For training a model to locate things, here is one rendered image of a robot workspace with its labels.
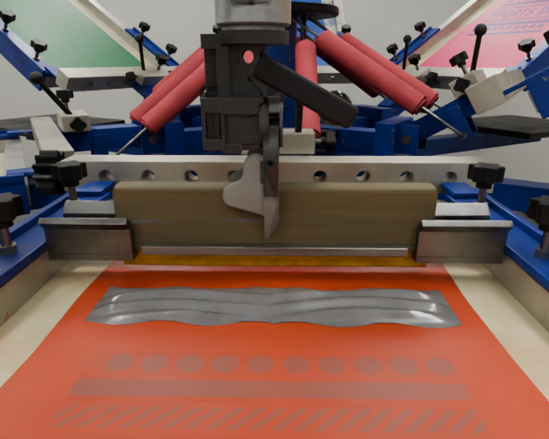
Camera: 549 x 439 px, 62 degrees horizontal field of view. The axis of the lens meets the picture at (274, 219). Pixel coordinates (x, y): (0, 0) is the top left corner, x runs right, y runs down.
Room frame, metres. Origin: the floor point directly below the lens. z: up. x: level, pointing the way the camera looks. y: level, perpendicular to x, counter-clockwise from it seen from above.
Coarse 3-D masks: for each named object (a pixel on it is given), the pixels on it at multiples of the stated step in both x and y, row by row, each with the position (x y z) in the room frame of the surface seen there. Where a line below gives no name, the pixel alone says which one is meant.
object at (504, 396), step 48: (336, 288) 0.44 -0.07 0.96; (432, 288) 0.44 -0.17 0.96; (288, 336) 0.35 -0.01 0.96; (336, 336) 0.35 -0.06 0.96; (384, 336) 0.35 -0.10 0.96; (432, 336) 0.35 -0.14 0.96; (480, 336) 0.35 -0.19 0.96; (480, 384) 0.29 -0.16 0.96; (528, 384) 0.29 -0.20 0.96; (528, 432) 0.24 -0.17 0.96
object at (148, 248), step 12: (144, 252) 0.47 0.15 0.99; (156, 252) 0.46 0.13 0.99; (168, 252) 0.46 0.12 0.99; (180, 252) 0.46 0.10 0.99; (192, 252) 0.46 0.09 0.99; (204, 252) 0.46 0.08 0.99; (216, 252) 0.46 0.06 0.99; (228, 252) 0.46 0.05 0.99; (240, 252) 0.46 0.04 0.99; (252, 252) 0.46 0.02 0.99; (264, 252) 0.46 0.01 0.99; (276, 252) 0.46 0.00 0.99; (288, 252) 0.46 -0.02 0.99; (300, 252) 0.46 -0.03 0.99; (312, 252) 0.46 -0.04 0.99; (324, 252) 0.46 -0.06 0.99; (336, 252) 0.46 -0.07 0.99; (348, 252) 0.46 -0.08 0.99; (360, 252) 0.46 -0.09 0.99; (372, 252) 0.46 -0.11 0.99; (384, 252) 0.46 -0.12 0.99; (396, 252) 0.46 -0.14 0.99
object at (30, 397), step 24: (120, 264) 0.50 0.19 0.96; (96, 288) 0.44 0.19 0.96; (72, 312) 0.39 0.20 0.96; (48, 336) 0.35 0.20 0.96; (72, 336) 0.35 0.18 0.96; (96, 336) 0.35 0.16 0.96; (120, 336) 0.35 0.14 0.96; (144, 336) 0.35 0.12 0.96; (168, 336) 0.35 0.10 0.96; (192, 336) 0.35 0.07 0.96; (216, 336) 0.35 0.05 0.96; (240, 336) 0.35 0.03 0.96; (264, 336) 0.35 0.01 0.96; (48, 360) 0.32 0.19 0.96; (72, 360) 0.32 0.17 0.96; (24, 384) 0.29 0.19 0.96; (48, 384) 0.29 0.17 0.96; (72, 384) 0.29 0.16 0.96; (0, 408) 0.26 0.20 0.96; (24, 408) 0.26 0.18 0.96; (48, 408) 0.26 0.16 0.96; (0, 432) 0.24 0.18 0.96; (24, 432) 0.24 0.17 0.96
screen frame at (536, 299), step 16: (48, 256) 0.47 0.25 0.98; (32, 272) 0.43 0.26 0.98; (48, 272) 0.46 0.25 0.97; (496, 272) 0.47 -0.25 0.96; (512, 272) 0.43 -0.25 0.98; (0, 288) 0.38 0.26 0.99; (16, 288) 0.40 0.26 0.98; (32, 288) 0.43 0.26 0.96; (512, 288) 0.43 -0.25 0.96; (528, 288) 0.40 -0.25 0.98; (544, 288) 0.38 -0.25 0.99; (0, 304) 0.37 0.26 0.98; (16, 304) 0.40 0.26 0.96; (528, 304) 0.40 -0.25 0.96; (544, 304) 0.37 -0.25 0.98; (0, 320) 0.37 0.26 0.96; (544, 320) 0.37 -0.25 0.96
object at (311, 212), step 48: (144, 192) 0.48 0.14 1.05; (192, 192) 0.48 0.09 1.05; (288, 192) 0.48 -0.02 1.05; (336, 192) 0.47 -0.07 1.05; (384, 192) 0.47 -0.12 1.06; (432, 192) 0.47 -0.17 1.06; (144, 240) 0.48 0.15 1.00; (192, 240) 0.48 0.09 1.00; (240, 240) 0.48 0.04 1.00; (288, 240) 0.48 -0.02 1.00; (336, 240) 0.47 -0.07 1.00; (384, 240) 0.47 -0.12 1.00
